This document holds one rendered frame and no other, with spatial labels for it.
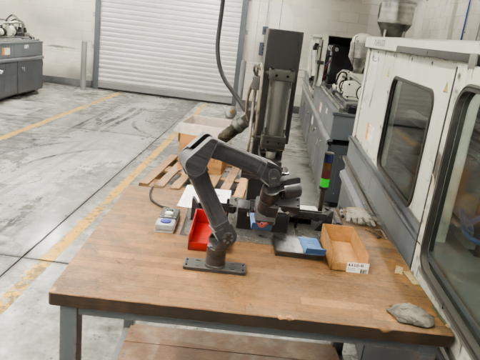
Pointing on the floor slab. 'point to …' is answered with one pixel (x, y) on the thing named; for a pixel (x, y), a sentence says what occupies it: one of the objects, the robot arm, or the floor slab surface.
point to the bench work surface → (232, 295)
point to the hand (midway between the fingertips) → (261, 225)
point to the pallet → (162, 172)
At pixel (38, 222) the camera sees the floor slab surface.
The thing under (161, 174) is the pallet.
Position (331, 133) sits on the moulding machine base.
